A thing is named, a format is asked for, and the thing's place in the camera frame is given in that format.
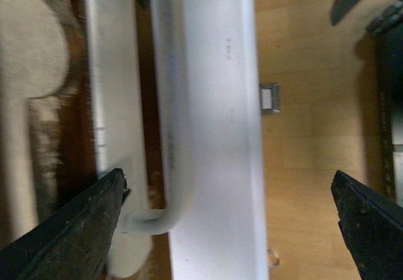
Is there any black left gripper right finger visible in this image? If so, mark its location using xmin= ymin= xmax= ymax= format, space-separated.
xmin=331 ymin=170 xmax=402 ymax=279

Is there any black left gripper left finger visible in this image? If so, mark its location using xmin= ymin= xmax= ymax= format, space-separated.
xmin=1 ymin=168 xmax=127 ymax=279

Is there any wooden drawer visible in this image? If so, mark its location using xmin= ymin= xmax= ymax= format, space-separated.
xmin=1 ymin=0 xmax=171 ymax=279

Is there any white drawer handle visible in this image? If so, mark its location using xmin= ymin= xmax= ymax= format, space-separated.
xmin=85 ymin=0 xmax=195 ymax=278

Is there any black equipment base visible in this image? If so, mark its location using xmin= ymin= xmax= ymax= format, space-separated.
xmin=366 ymin=0 xmax=402 ymax=206

